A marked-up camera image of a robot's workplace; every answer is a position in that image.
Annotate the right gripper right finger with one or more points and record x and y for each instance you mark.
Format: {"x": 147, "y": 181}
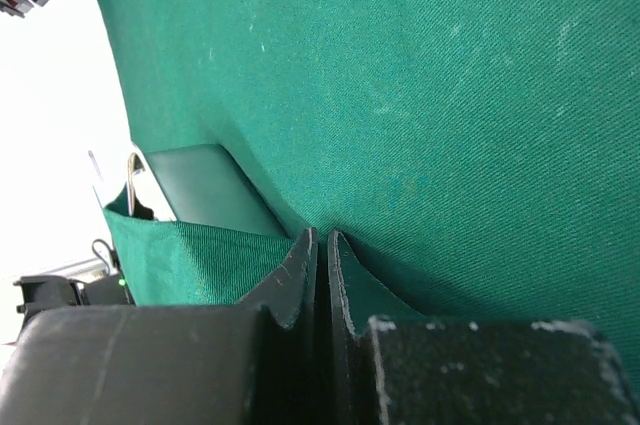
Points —
{"x": 393, "y": 365}

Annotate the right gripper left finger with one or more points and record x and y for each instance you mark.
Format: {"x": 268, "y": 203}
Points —
{"x": 247, "y": 363}

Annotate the stainless steel tray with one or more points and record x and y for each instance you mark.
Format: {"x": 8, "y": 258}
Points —
{"x": 200, "y": 185}

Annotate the dark green surgical cloth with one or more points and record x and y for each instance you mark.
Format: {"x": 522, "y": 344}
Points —
{"x": 482, "y": 156}

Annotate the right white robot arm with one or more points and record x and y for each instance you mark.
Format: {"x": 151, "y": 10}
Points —
{"x": 318, "y": 341}

